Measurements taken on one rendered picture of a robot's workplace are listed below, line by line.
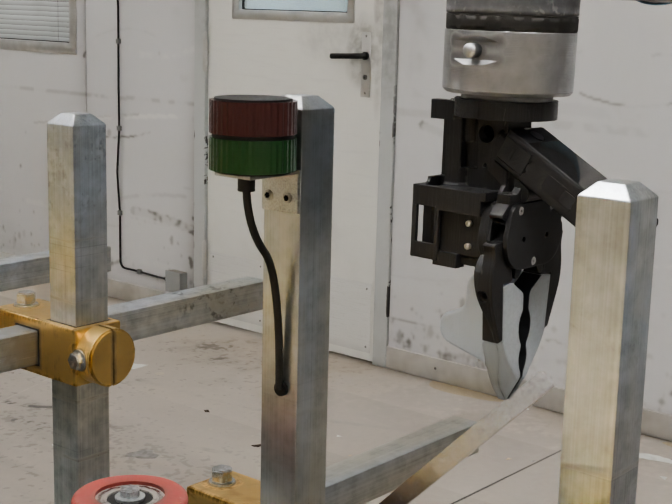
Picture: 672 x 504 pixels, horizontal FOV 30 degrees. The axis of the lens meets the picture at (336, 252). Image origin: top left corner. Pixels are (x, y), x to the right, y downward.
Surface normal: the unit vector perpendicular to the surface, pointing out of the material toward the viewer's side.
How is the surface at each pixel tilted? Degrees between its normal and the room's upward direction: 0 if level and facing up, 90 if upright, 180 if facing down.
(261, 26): 90
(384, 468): 90
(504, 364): 115
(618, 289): 90
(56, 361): 90
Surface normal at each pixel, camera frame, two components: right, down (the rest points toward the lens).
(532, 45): 0.21, 0.20
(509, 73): -0.11, 0.20
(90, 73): -0.65, 0.13
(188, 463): 0.03, -0.98
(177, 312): 0.76, 0.14
